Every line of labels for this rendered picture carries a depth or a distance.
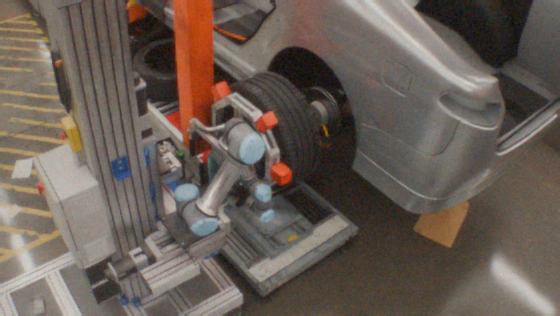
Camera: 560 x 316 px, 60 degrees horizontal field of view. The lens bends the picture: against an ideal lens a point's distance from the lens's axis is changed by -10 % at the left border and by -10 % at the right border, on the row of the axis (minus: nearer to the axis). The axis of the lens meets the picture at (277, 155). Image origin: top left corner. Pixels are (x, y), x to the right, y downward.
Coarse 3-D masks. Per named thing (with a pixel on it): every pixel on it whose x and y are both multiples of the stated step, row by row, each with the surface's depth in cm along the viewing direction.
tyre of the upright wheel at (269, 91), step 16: (240, 80) 301; (256, 80) 292; (272, 80) 289; (256, 96) 280; (272, 96) 280; (288, 96) 283; (224, 112) 315; (288, 112) 279; (304, 112) 284; (272, 128) 280; (288, 128) 277; (304, 128) 283; (288, 144) 277; (304, 144) 284; (288, 160) 281; (304, 160) 288; (304, 176) 307
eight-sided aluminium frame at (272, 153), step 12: (228, 96) 287; (240, 96) 287; (216, 108) 303; (240, 108) 281; (252, 108) 280; (216, 120) 310; (252, 120) 276; (216, 132) 316; (264, 132) 280; (276, 156) 280; (264, 180) 294
